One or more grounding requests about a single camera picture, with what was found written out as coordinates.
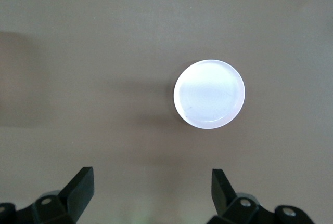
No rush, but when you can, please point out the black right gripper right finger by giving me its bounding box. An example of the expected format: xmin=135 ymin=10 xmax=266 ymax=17
xmin=209 ymin=168 xmax=316 ymax=224

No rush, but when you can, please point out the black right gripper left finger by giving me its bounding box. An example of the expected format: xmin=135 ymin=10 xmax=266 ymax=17
xmin=0 ymin=166 xmax=95 ymax=224

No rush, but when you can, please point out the pale pink round plate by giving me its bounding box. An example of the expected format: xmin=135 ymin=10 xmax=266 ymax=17
xmin=173 ymin=59 xmax=246 ymax=130

